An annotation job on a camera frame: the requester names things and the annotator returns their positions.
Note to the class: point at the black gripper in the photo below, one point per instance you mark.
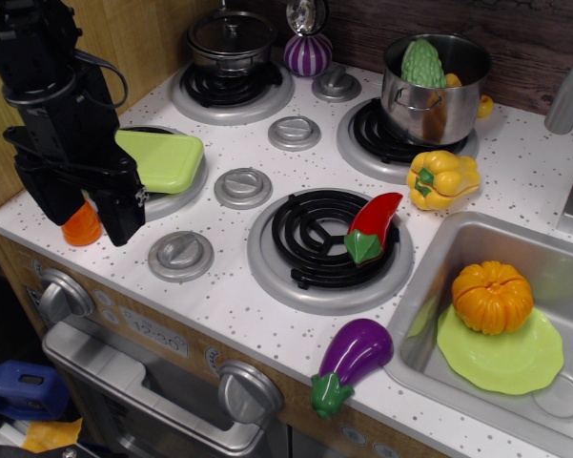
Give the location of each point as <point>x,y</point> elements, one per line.
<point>66,146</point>

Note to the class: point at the orange toy carrot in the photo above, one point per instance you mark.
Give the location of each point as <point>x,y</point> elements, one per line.
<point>83,228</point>

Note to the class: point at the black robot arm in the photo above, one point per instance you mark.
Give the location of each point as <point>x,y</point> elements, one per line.
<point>37,43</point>

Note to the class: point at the front left stove burner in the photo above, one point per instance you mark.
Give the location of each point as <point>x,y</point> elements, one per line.
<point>158,205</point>

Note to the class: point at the stove burner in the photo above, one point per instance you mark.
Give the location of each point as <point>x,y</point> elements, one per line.
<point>231,101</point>
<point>297,255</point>
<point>158,205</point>
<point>367,146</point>

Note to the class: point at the left oven dial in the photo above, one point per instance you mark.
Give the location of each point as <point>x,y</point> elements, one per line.
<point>63,296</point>

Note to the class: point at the oven dial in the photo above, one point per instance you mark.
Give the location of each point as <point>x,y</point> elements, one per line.
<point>247,395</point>
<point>63,296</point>

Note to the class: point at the silver stovetop knob front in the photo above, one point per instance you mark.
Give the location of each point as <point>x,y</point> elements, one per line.
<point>181,256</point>

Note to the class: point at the silver stovetop knob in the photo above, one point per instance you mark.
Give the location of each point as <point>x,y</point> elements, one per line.
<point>336,85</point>
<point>243,188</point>
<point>181,256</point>
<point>294,133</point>

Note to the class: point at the silver stovetop knob middle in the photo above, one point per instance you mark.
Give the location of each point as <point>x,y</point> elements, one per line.
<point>243,188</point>

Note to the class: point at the back left stove burner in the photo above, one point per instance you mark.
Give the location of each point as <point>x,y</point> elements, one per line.
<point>231,101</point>

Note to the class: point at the blue plastic clamp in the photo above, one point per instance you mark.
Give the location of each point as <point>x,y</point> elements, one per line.
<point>31,392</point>

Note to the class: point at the front right stove burner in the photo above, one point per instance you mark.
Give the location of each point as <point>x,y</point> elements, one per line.
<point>297,255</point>

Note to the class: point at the small lidded black pot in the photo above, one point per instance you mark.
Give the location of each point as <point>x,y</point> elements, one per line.
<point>231,43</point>

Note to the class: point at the silver stovetop knob upper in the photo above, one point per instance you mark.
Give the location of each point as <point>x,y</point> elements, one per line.
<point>294,133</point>

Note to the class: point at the yellow cloth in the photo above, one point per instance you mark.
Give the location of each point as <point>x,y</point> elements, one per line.
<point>43,436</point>

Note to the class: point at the right oven dial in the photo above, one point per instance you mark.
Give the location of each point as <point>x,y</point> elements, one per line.
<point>247,395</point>

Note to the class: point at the purple striped toy onion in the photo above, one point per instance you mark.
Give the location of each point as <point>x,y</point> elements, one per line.
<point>308,56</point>

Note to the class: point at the red toy chili pepper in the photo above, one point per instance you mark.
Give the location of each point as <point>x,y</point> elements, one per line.
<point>366,238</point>

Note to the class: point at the silver stovetop knob back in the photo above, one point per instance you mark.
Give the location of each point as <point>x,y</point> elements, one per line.
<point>336,85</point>

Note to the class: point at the back right stove burner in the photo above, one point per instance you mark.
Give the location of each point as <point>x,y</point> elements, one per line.
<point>367,146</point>

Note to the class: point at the silver metal ladle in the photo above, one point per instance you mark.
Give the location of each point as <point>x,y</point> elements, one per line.
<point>307,17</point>

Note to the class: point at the purple toy eggplant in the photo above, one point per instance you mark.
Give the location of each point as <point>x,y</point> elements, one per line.
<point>360,347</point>

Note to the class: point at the yellow toy bell pepper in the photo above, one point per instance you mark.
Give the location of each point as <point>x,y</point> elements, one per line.
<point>436,179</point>

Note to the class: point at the large steel pot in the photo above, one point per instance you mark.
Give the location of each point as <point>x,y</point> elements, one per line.
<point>432,115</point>

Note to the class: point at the green toy bitter gourd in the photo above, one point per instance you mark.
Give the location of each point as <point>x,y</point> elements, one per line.
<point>421,65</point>

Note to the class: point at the yellow toy behind pot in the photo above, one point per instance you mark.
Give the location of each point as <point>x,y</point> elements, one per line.
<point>486,106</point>

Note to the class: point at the orange toy pumpkin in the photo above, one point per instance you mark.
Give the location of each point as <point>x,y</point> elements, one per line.
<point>492,297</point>

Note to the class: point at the light green plate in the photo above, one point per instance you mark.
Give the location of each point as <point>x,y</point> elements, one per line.
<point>516,363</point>

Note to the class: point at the silver sink basin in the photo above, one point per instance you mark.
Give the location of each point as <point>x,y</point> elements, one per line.
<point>543,418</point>

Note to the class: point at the silver faucet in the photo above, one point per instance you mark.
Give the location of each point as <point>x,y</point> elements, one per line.
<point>559,119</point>

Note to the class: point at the silver oven door handle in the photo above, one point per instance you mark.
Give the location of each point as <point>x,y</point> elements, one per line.
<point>145,406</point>

